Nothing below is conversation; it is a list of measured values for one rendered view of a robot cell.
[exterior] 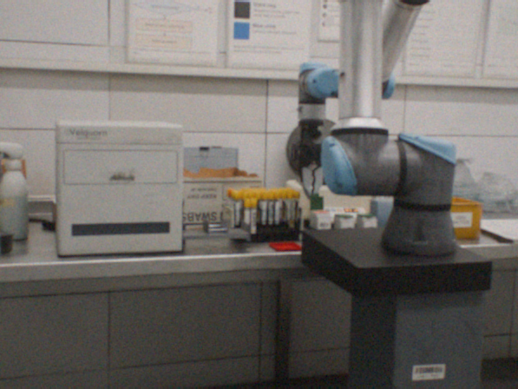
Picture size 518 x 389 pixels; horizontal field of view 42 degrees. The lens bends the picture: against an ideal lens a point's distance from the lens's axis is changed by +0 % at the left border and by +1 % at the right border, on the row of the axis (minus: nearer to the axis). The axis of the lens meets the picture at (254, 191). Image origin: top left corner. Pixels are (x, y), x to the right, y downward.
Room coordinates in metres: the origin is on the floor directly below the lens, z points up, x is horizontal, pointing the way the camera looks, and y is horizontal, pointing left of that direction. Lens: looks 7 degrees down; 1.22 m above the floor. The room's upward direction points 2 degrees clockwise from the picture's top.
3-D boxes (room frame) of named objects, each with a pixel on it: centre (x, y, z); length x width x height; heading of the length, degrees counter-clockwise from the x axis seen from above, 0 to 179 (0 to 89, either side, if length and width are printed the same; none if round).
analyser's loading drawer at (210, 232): (1.60, 0.11, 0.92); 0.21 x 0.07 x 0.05; 107
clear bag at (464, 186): (2.37, -0.69, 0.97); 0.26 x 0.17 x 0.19; 123
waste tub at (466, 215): (1.86, -0.54, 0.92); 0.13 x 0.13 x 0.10; 15
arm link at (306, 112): (1.81, -0.15, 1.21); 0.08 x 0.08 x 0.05
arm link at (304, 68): (1.81, -0.15, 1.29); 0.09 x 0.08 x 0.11; 8
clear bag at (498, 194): (2.41, -0.87, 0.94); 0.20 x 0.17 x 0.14; 89
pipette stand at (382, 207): (1.84, -0.37, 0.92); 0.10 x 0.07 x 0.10; 114
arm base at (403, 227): (1.37, -0.34, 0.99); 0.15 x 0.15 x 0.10
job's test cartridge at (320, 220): (1.73, -0.18, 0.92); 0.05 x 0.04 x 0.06; 19
